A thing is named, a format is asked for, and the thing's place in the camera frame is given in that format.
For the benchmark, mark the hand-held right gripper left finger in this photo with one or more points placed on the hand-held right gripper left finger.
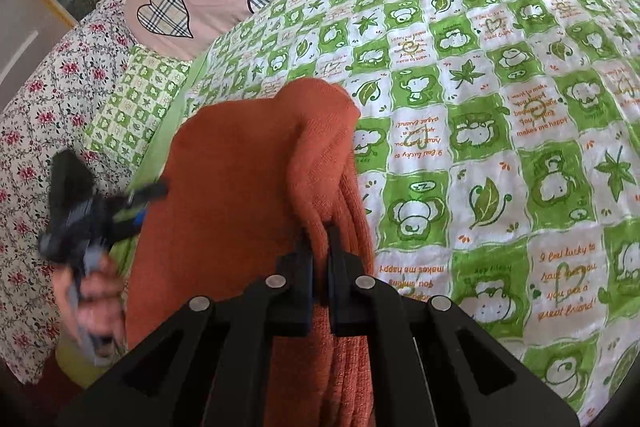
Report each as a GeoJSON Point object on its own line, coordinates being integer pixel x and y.
{"type": "Point", "coordinates": [304, 292]}

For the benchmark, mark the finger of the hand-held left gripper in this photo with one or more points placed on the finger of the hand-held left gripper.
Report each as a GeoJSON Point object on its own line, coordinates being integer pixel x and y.
{"type": "Point", "coordinates": [149, 193]}
{"type": "Point", "coordinates": [131, 222]}

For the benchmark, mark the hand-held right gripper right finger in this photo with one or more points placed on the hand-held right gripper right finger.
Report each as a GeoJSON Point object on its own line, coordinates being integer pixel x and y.
{"type": "Point", "coordinates": [341, 292]}

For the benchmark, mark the orange knit sweater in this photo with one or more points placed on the orange knit sweater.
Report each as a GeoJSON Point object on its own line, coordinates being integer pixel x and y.
{"type": "Point", "coordinates": [235, 167]}

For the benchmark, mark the person's left hand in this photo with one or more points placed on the person's left hand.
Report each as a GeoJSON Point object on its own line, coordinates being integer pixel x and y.
{"type": "Point", "coordinates": [95, 302]}

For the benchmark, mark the green checked pillow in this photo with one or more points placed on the green checked pillow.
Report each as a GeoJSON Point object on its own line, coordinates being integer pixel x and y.
{"type": "Point", "coordinates": [135, 107]}

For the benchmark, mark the floral bed sheet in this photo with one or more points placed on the floral bed sheet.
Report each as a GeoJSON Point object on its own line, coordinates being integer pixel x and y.
{"type": "Point", "coordinates": [30, 132]}

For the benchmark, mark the green checked cartoon quilt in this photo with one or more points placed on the green checked cartoon quilt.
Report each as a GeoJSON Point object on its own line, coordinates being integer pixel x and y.
{"type": "Point", "coordinates": [500, 107]}

